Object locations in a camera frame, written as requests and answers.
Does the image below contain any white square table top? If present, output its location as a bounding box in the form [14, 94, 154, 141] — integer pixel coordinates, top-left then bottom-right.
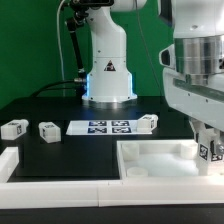
[117, 140, 224, 179]

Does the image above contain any white sheet with tags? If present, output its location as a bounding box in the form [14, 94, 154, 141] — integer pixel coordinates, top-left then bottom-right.
[66, 120, 152, 136]

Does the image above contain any white U-shaped fence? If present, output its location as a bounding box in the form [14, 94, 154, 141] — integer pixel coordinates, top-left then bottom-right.
[0, 147, 224, 209]

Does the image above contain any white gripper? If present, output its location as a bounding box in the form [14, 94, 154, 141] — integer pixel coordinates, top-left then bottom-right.
[159, 44, 224, 161]

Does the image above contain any grey hanging cable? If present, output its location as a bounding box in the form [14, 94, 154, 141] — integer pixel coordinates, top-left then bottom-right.
[56, 0, 68, 81]

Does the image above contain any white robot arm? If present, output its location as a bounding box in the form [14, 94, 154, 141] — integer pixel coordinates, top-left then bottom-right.
[68, 0, 224, 161]

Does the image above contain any black cable bundle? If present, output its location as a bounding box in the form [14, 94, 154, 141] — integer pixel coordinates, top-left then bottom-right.
[30, 77, 88, 98]

